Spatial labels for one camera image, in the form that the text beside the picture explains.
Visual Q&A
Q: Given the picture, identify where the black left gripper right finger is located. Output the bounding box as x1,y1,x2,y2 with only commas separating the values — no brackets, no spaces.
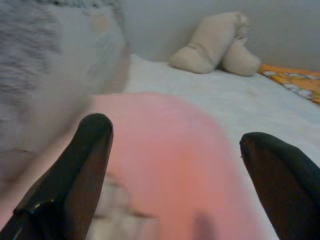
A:
239,131,320,240

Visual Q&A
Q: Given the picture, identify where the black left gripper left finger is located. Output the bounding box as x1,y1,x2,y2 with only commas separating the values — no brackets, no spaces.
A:
0,112,115,240

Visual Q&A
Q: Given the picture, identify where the yellow cartoon print blanket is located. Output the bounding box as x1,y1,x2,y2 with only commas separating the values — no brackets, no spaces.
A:
257,63,320,105

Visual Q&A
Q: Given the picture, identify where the pink cloth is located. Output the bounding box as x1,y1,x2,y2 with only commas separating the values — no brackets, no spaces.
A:
0,91,281,240

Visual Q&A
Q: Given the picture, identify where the white bed sheet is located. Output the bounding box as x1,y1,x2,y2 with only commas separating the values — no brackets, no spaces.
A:
123,53,320,176

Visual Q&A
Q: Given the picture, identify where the grey floral patterned pillow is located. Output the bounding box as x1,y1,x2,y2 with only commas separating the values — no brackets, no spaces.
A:
0,0,131,156

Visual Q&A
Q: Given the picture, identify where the beige plush pillow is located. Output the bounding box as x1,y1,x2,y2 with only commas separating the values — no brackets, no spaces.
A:
168,11,263,77

